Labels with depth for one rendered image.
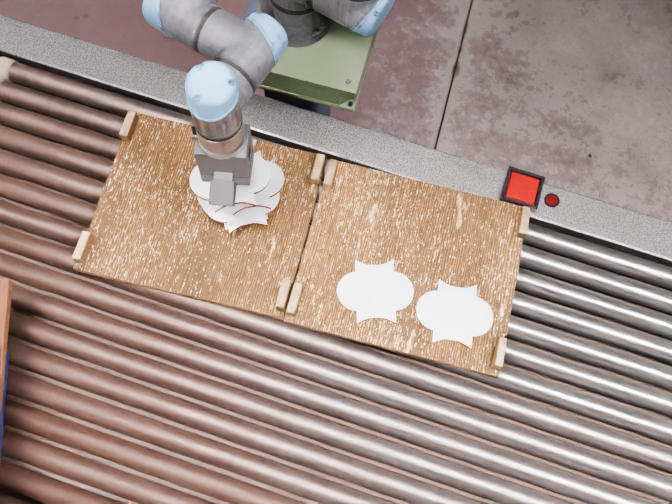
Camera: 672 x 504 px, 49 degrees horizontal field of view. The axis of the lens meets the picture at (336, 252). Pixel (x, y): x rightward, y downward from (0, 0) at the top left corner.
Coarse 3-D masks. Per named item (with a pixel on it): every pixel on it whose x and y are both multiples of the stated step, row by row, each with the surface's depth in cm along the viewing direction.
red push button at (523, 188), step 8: (512, 176) 149; (520, 176) 149; (528, 176) 149; (512, 184) 149; (520, 184) 149; (528, 184) 149; (536, 184) 149; (512, 192) 148; (520, 192) 148; (528, 192) 148; (536, 192) 148; (520, 200) 147; (528, 200) 148
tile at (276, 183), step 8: (256, 152) 143; (272, 168) 142; (280, 168) 142; (272, 176) 142; (280, 176) 142; (272, 184) 141; (280, 184) 141; (264, 192) 140; (272, 192) 141; (256, 200) 140; (264, 200) 140; (232, 208) 139; (240, 208) 139
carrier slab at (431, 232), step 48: (336, 192) 146; (384, 192) 146; (432, 192) 146; (336, 240) 142; (384, 240) 143; (432, 240) 143; (480, 240) 143; (336, 288) 139; (432, 288) 140; (480, 288) 140; (336, 336) 137; (384, 336) 136; (480, 336) 137
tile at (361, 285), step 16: (352, 272) 139; (368, 272) 139; (384, 272) 139; (352, 288) 138; (368, 288) 138; (384, 288) 138; (400, 288) 138; (352, 304) 137; (368, 304) 137; (384, 304) 137; (400, 304) 137
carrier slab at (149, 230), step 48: (144, 144) 148; (192, 144) 148; (144, 192) 144; (192, 192) 144; (288, 192) 145; (96, 240) 140; (144, 240) 141; (192, 240) 141; (240, 240) 141; (288, 240) 142; (192, 288) 138; (240, 288) 138
